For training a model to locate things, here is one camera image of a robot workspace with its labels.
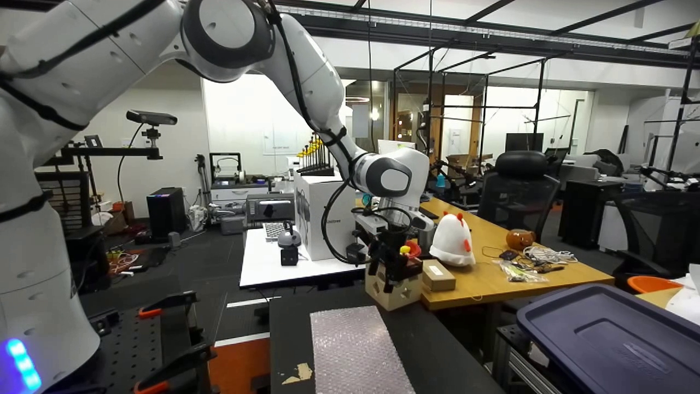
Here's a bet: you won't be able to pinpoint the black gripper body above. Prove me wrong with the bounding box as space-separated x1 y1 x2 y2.
370 224 417 274

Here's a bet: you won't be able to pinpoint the pink bubble plastic sheet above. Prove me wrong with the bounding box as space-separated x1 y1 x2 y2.
309 305 417 394

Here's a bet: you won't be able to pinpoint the wooden box with holes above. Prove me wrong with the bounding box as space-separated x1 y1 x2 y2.
362 263 426 313

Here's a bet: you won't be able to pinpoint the small tan box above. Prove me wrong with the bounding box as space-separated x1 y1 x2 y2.
419 258 456 293

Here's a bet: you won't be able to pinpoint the white plastic bag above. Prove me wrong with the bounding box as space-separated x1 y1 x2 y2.
426 210 477 270

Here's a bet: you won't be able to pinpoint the wooden desk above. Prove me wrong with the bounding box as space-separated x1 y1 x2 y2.
417 195 614 310

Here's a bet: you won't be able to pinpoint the black joystick controller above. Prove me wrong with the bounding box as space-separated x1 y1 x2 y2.
278 225 301 268

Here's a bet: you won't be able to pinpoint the white equipment cabinet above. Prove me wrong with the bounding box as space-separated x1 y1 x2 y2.
377 138 419 156

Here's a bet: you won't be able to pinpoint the white table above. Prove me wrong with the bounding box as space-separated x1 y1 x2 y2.
238 225 367 290

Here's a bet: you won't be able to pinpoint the orange ball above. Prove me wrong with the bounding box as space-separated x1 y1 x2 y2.
506 228 537 251

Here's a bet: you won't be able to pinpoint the grey machine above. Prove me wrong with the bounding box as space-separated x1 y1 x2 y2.
244 191 297 225

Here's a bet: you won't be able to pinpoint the clutter of small parts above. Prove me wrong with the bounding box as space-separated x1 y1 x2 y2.
498 244 577 285

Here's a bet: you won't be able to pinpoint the black office chair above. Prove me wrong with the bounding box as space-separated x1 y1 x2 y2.
477 148 565 237

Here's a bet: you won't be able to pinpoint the black bin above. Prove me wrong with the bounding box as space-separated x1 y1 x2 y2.
560 178 622 250

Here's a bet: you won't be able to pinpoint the dark blue bin lid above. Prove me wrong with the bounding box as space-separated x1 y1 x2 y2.
513 282 700 394

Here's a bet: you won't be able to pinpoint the black computer tower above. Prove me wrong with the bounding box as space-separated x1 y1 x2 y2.
147 187 191 239

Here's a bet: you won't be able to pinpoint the orange bowl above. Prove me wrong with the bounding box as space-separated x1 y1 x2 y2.
625 274 685 296

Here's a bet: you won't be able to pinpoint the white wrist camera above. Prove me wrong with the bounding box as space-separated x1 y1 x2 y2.
353 212 389 239

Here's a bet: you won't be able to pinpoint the black clamp orange handle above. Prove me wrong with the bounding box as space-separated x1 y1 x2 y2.
134 341 216 394
137 290 199 322

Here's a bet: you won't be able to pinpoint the black camera on stand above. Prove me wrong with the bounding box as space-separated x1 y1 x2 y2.
124 108 179 128

